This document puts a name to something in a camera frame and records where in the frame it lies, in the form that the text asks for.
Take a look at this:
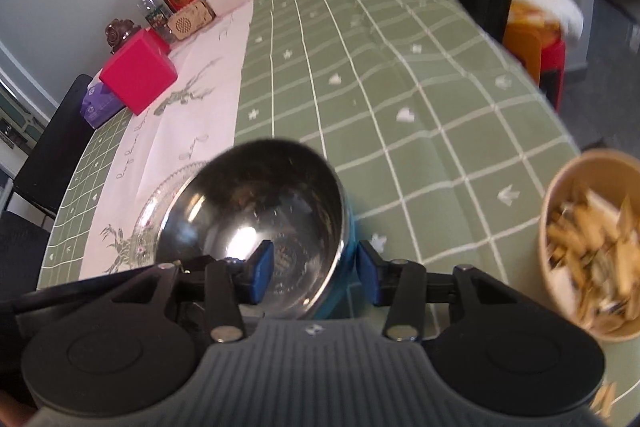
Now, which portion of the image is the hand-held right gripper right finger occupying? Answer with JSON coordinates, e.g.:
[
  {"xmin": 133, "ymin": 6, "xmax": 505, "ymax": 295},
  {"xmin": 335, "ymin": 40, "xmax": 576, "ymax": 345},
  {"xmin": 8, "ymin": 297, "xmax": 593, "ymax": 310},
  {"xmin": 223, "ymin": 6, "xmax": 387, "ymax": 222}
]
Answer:
[{"xmin": 357, "ymin": 241, "xmax": 531, "ymax": 343}]

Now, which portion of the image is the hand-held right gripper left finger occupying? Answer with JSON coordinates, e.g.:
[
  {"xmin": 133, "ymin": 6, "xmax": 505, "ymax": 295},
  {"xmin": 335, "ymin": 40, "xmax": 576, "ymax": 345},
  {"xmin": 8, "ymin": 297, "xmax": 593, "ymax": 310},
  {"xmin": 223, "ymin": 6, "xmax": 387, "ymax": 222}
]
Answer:
[{"xmin": 107, "ymin": 239, "xmax": 275, "ymax": 344}]

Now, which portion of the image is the steel bowl with blue outside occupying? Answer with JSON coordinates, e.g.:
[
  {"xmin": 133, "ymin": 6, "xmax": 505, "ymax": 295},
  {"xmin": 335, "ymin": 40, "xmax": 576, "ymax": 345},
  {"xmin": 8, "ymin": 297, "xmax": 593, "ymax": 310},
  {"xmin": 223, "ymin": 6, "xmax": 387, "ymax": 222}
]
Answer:
[{"xmin": 156, "ymin": 139, "xmax": 358, "ymax": 320}]

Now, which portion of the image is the clear glass plate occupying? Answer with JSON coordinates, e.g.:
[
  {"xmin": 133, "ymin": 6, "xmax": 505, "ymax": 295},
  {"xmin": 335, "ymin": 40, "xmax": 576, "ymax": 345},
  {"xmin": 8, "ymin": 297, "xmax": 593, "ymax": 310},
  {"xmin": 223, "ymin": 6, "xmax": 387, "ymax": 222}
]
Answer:
[{"xmin": 132, "ymin": 161, "xmax": 208, "ymax": 268}]

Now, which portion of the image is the brown paper cup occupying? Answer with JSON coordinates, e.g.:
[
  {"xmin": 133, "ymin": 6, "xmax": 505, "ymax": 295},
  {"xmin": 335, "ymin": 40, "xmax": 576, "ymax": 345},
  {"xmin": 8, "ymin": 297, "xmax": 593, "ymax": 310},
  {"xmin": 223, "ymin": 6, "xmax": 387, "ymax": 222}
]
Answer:
[{"xmin": 539, "ymin": 149, "xmax": 640, "ymax": 344}]

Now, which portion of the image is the purple tissue pack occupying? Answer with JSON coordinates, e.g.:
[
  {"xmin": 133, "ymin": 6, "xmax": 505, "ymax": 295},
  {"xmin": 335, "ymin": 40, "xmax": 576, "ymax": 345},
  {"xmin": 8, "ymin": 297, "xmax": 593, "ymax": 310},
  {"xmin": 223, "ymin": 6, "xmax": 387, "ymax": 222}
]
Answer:
[{"xmin": 80, "ymin": 74, "xmax": 126, "ymax": 130}]

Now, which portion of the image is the white deer-print table runner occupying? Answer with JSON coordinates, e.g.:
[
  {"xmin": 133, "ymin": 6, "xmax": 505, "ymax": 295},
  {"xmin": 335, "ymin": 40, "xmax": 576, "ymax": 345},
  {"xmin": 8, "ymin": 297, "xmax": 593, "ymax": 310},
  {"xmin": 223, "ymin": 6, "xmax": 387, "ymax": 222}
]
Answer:
[{"xmin": 80, "ymin": 0, "xmax": 256, "ymax": 280}]

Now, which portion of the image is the pile of wooden clips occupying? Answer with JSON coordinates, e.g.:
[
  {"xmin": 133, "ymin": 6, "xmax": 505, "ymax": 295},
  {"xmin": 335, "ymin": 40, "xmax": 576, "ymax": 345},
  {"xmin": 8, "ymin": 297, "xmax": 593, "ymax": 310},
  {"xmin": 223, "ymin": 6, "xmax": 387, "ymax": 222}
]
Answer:
[{"xmin": 546, "ymin": 184, "xmax": 640, "ymax": 333}]

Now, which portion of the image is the red box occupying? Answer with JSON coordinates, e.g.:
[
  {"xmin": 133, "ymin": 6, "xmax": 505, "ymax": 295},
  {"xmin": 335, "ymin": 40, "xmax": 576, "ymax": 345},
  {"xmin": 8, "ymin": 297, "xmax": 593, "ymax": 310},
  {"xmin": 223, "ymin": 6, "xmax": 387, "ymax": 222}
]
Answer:
[{"xmin": 99, "ymin": 28, "xmax": 178, "ymax": 116}]

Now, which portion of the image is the wooden speaker box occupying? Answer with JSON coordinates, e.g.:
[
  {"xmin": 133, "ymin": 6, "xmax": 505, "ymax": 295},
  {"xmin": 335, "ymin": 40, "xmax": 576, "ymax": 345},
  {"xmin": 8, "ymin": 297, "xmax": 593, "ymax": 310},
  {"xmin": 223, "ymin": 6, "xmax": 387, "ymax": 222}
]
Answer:
[{"xmin": 167, "ymin": 0, "xmax": 216, "ymax": 41}]

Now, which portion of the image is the brown figurine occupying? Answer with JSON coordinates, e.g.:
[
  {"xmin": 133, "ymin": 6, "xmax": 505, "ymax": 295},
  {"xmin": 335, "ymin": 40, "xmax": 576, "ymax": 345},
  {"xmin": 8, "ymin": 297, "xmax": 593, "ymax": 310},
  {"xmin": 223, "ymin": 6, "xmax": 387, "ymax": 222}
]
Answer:
[{"xmin": 104, "ymin": 19, "xmax": 142, "ymax": 55}]

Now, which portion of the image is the loose wooden clip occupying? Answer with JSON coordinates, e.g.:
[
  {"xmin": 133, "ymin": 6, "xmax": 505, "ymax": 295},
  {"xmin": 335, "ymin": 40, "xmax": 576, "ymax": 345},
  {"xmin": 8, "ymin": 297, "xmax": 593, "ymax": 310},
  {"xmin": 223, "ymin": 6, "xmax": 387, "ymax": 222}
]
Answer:
[{"xmin": 591, "ymin": 382, "xmax": 619, "ymax": 419}]

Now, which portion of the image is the red stool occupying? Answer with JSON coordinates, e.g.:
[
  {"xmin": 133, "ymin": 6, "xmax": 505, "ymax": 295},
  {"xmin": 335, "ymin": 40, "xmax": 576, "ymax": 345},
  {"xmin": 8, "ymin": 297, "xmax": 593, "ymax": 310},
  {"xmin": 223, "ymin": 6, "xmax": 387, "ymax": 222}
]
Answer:
[{"xmin": 537, "ymin": 38, "xmax": 567, "ymax": 108}]

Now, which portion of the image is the clear water bottle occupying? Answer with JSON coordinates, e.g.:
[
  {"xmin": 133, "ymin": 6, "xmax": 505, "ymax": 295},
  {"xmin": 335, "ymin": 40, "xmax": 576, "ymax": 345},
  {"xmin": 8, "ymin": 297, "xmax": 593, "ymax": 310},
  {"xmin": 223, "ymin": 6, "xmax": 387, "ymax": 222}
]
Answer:
[{"xmin": 129, "ymin": 0, "xmax": 176, "ymax": 44}]

